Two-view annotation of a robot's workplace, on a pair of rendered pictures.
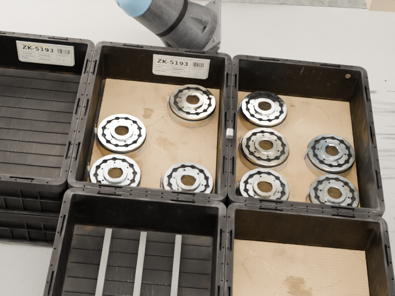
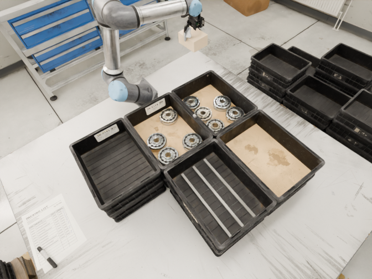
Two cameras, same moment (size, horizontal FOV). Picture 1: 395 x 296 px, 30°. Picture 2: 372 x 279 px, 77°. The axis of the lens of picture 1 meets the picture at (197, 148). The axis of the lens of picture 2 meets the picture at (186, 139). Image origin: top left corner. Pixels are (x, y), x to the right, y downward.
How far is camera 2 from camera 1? 50 cm
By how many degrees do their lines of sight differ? 17
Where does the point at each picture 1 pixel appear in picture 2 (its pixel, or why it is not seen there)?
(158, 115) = (160, 127)
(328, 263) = (251, 134)
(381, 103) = not seen: hidden behind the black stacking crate
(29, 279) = (164, 210)
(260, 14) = (153, 77)
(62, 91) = (122, 142)
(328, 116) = (208, 92)
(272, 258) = (235, 145)
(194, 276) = (220, 168)
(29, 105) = (115, 154)
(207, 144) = (184, 125)
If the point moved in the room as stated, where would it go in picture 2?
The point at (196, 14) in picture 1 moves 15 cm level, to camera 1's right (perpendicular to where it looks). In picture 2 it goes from (143, 87) to (164, 77)
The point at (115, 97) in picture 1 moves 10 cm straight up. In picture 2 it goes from (141, 131) to (137, 120)
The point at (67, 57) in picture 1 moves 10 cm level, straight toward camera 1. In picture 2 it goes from (115, 129) to (127, 139)
